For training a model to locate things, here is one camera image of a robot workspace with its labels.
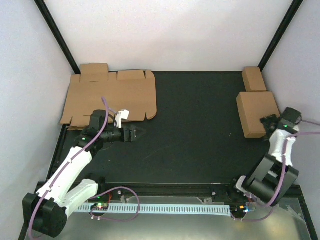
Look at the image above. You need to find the folded small cardboard box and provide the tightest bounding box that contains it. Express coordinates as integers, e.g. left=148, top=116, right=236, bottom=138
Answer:
left=242, top=67, right=267, bottom=92

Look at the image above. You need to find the metal front plate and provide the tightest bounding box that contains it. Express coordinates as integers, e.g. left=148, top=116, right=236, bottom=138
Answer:
left=57, top=198, right=314, bottom=240

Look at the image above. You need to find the black frame post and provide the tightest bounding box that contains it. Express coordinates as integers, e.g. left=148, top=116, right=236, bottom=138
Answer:
left=34, top=0, right=81, bottom=75
left=257, top=0, right=304, bottom=72

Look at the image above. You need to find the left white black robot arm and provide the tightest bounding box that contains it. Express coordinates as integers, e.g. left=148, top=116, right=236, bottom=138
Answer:
left=22, top=109, right=139, bottom=239

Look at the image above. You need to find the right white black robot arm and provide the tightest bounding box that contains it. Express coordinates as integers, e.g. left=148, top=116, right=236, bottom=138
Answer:
left=227, top=107, right=302, bottom=207

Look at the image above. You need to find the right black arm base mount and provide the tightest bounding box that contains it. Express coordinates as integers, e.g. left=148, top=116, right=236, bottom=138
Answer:
left=210, top=184, right=248, bottom=203

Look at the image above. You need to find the stack of flat cardboard blanks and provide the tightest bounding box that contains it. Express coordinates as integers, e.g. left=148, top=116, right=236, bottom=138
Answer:
left=60, top=63, right=157, bottom=130

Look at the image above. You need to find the white slotted cable duct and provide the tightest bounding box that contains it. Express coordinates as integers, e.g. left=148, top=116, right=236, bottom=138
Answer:
left=75, top=203, right=231, bottom=217

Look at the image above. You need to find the left black frame post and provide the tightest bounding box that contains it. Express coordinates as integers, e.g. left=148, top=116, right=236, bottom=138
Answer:
left=34, top=0, right=81, bottom=75

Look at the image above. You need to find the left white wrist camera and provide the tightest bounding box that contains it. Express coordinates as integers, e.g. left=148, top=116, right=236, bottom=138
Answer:
left=115, top=109, right=130, bottom=129

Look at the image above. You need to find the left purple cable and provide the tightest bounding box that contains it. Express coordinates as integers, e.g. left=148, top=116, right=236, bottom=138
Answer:
left=27, top=96, right=140, bottom=240

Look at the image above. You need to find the black aluminium rail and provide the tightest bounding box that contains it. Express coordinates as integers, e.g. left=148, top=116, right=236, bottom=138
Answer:
left=98, top=182, right=230, bottom=197

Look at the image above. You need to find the right black frame post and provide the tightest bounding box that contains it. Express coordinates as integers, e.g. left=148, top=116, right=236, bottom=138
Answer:
left=257, top=0, right=304, bottom=72

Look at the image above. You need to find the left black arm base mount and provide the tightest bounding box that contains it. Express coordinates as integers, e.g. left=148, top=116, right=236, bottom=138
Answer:
left=88, top=186, right=126, bottom=200

